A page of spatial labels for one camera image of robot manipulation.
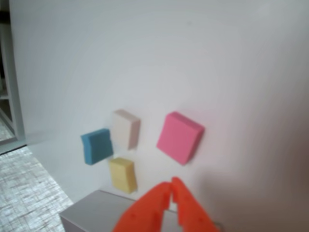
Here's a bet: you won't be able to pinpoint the white furniture frame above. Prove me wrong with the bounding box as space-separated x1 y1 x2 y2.
0 21 27 148

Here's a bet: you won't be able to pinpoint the pink foam cuboid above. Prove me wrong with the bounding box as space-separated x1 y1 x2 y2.
156 111 206 166

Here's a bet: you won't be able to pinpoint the blue foam cuboid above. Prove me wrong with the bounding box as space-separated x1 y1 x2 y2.
80 128 114 165

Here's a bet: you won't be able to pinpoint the white foam cuboid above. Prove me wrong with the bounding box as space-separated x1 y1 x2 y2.
111 109 141 151

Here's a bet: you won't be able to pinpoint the white cardboard bin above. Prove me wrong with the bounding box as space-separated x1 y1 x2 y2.
59 189 225 232

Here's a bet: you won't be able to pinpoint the yellow foam cuboid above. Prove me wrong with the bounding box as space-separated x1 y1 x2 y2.
108 157 138 194

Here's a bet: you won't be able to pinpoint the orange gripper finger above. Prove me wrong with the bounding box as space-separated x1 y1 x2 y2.
112 181 173 232
171 176 221 232

